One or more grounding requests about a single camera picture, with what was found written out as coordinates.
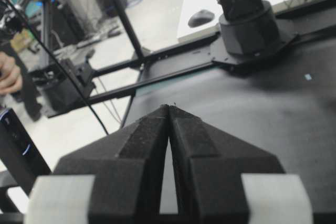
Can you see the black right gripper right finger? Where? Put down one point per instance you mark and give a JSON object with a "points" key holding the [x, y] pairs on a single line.
{"points": [[208, 164]]}

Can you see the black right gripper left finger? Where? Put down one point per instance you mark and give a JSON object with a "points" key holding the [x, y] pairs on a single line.
{"points": [[128, 167]]}

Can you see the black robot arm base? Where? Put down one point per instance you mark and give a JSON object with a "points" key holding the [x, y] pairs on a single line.
{"points": [[250, 32]]}

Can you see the person's hand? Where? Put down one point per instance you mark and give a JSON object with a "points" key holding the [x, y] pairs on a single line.
{"points": [[11, 77]]}

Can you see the black computer mouse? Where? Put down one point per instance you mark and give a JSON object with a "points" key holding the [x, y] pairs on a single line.
{"points": [[200, 18]]}

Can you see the black aluminium frame rail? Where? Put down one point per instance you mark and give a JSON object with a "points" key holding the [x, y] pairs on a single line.
{"points": [[163, 65]]}

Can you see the black camera device with light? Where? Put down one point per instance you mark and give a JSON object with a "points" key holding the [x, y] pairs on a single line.
{"points": [[19, 154]]}

